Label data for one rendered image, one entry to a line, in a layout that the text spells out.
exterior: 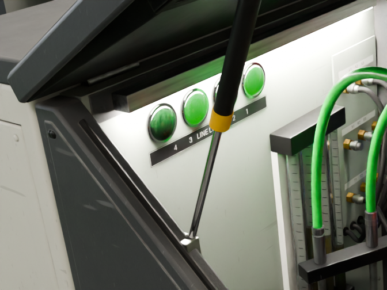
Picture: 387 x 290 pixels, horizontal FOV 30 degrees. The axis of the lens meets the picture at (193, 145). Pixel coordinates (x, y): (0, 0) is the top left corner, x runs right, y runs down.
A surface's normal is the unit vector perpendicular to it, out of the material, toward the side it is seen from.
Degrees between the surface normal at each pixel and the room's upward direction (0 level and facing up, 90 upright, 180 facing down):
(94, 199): 90
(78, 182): 90
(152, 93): 90
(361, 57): 90
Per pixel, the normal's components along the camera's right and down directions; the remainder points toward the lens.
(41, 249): -0.68, 0.35
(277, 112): 0.72, 0.17
